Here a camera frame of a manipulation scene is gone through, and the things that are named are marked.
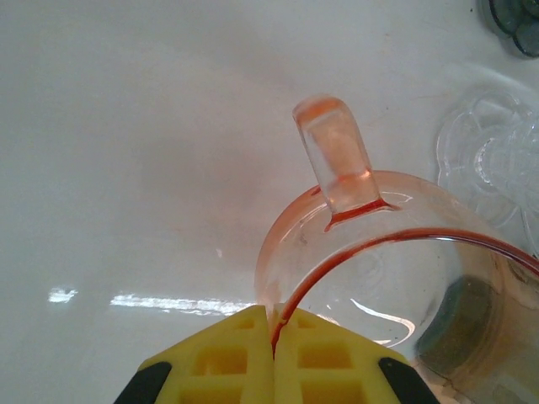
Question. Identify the clear glass carafe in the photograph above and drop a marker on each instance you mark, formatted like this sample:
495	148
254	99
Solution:
484	160

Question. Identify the orange transparent pitcher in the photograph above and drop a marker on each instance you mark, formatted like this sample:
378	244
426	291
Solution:
332	168

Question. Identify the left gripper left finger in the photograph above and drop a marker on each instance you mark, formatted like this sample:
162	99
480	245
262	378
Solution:
219	362

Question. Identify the grey smoke plastic dripper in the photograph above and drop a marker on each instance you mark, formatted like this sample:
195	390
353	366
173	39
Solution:
518	29

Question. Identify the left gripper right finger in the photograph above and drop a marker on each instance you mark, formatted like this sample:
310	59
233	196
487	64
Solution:
328	362

